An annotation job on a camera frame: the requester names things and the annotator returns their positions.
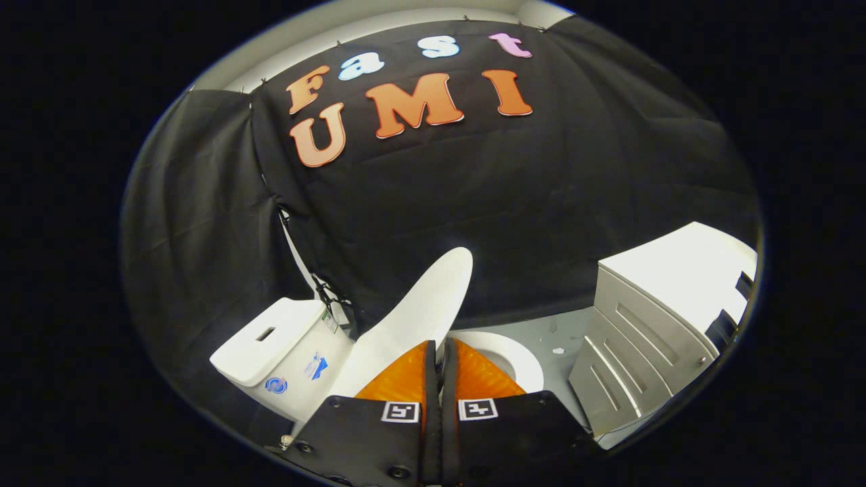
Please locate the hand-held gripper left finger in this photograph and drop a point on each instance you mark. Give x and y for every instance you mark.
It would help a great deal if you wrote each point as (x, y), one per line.
(365, 439)

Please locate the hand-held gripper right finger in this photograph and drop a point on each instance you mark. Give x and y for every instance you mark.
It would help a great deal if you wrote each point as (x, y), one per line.
(514, 439)

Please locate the white toilet seat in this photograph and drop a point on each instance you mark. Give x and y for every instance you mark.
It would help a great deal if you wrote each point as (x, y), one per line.
(521, 358)

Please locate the white panelled cabinet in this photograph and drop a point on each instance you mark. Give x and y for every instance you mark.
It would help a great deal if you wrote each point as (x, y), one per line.
(649, 318)

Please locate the white stand pole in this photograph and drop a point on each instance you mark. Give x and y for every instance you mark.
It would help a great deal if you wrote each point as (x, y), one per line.
(298, 250)

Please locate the black backdrop cloth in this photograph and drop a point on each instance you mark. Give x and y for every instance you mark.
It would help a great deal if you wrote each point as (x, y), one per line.
(507, 216)

